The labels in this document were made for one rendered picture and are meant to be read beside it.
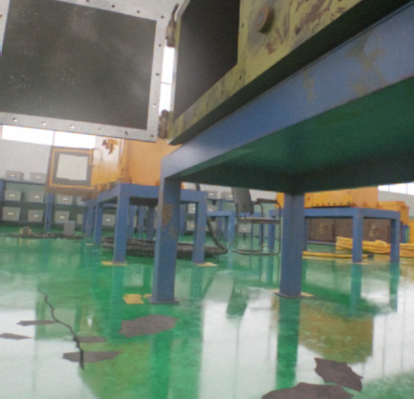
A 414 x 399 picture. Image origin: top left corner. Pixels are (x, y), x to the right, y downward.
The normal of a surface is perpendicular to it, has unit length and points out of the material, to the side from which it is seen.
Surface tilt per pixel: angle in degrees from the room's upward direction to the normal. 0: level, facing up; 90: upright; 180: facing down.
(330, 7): 90
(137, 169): 90
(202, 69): 90
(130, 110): 90
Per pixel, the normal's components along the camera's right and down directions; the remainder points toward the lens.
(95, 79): 0.30, -0.06
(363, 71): -0.92, -0.08
